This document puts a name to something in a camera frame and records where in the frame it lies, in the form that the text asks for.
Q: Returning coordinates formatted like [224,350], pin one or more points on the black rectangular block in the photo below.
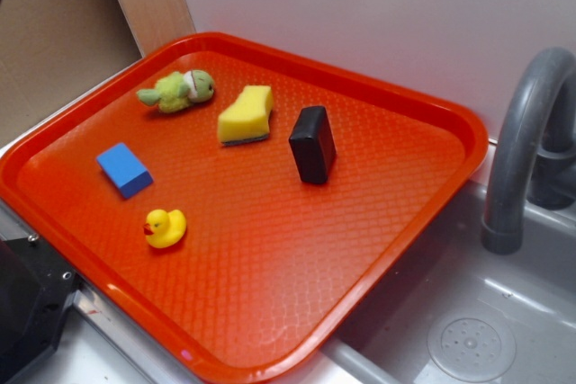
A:
[312,145]

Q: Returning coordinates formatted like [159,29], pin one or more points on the grey toy faucet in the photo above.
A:
[534,161]

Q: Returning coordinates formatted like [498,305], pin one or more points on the blue rectangular block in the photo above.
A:
[124,170]

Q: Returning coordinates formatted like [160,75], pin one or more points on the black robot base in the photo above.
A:
[38,287]

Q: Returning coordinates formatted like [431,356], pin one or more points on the yellow sponge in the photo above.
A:
[247,118]

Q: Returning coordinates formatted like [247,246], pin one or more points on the orange plastic tray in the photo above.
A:
[269,266]

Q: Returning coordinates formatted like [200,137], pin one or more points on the grey toy sink basin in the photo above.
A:
[449,311]

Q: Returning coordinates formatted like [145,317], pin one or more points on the green plush turtle toy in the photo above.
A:
[178,91]

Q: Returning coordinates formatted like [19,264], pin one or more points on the yellow rubber duck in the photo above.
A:
[163,228]

